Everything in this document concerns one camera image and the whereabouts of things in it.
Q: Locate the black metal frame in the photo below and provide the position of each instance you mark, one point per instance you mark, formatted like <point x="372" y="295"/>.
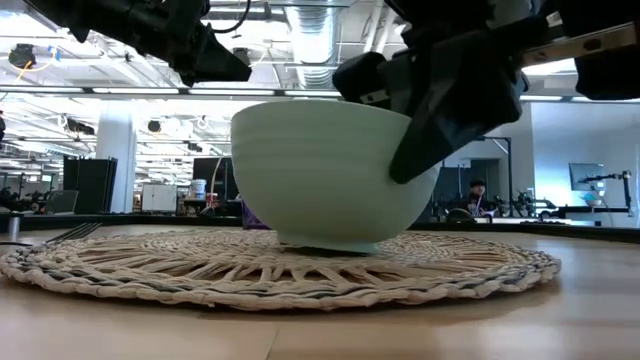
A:
<point x="509" y="170"/>

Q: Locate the grey metal post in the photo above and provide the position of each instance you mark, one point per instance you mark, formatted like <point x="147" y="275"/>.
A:
<point x="13" y="227"/>

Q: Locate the round woven straw placemat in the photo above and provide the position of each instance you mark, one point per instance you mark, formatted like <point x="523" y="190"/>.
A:
<point x="200" y="280"/>

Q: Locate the black ceiling projector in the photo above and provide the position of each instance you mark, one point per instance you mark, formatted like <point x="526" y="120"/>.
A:
<point x="80" y="126"/>

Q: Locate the black cabinet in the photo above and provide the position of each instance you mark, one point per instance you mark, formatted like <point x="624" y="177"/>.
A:
<point x="90" y="185"/>

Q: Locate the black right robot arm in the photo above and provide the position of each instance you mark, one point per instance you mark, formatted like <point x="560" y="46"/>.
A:
<point x="610" y="75"/>

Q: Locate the black screen panel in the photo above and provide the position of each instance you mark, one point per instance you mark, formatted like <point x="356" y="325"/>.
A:
<point x="210" y="175"/>

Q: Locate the black stand with boom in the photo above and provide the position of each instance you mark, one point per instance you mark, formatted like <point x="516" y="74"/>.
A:
<point x="626" y="192"/>

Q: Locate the white column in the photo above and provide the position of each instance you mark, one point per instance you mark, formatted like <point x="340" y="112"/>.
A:
<point x="116" y="165"/>

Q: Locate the black table edge rail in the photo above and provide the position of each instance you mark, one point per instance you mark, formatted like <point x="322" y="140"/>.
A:
<point x="125" y="220"/>

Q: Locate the black fork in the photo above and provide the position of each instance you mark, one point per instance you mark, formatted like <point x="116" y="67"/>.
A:
<point x="75" y="231"/>

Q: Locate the wall monitor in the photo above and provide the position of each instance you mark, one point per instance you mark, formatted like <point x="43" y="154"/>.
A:
<point x="586" y="176"/>

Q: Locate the person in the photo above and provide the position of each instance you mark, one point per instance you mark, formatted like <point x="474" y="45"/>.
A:
<point x="475" y="197"/>

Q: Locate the purple object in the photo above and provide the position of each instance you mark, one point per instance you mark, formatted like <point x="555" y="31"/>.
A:
<point x="251" y="219"/>

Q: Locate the black ceiling camera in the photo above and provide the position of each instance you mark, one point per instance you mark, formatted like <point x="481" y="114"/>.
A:
<point x="21" y="55"/>

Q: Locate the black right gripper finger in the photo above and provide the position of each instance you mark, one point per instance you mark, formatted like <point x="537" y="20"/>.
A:
<point x="360" y="75"/>
<point x="465" y="100"/>

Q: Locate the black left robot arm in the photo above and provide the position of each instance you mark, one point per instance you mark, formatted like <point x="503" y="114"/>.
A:
<point x="60" y="12"/>

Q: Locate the light green ribbed bowl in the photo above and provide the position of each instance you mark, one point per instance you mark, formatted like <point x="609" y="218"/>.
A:
<point x="320" y="175"/>

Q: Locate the silver ventilation duct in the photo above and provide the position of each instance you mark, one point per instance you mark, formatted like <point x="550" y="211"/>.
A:
<point x="312" y="45"/>

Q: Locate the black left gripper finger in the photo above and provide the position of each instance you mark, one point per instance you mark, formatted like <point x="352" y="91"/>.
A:
<point x="210" y="60"/>

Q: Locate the black round chair back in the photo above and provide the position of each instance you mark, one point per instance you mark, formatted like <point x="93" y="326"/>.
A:
<point x="460" y="215"/>

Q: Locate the white cabinet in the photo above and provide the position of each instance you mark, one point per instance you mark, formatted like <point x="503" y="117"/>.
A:
<point x="159" y="198"/>

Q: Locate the white bucket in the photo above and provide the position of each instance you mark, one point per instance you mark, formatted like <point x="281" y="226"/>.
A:
<point x="198" y="189"/>

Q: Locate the grey box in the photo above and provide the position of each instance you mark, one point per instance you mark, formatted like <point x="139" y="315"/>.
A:
<point x="61" y="201"/>

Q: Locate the black round ceiling speaker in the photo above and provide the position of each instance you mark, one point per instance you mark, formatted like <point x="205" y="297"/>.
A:
<point x="154" y="126"/>

